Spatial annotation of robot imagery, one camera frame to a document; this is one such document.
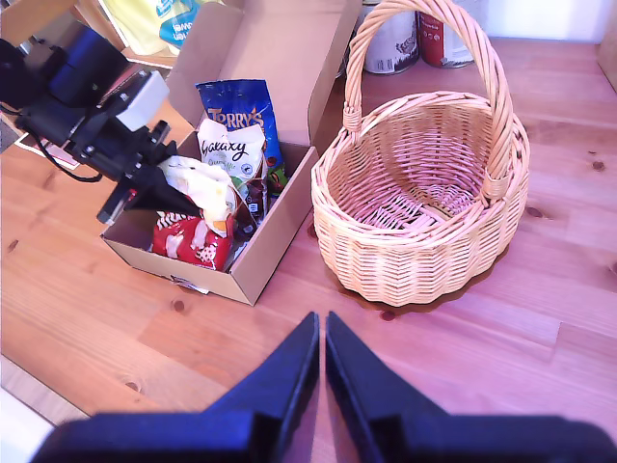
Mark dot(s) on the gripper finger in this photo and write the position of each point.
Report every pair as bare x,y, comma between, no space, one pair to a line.
159,193
356,386
284,386
161,149

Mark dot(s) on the white and red Maltesers bag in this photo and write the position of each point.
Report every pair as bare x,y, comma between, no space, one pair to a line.
193,241

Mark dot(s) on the white Galaxy egg bag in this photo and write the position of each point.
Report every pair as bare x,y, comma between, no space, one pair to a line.
226,149

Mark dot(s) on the blue Terry's chocolate bag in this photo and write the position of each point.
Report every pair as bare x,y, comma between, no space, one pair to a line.
241,99

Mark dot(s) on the brown cardboard box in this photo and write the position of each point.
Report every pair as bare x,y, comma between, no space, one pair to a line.
284,72

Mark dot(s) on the dark magazine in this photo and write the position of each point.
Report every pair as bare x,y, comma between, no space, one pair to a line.
55,155

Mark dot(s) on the yellow kitchen towel pack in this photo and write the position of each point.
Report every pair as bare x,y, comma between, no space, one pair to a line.
144,24

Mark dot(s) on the white label tin can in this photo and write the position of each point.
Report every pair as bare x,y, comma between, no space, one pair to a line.
390,43

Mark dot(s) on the red label tin can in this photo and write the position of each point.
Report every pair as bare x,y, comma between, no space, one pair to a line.
441,38

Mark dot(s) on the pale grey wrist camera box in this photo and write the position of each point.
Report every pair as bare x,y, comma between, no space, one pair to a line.
142,101

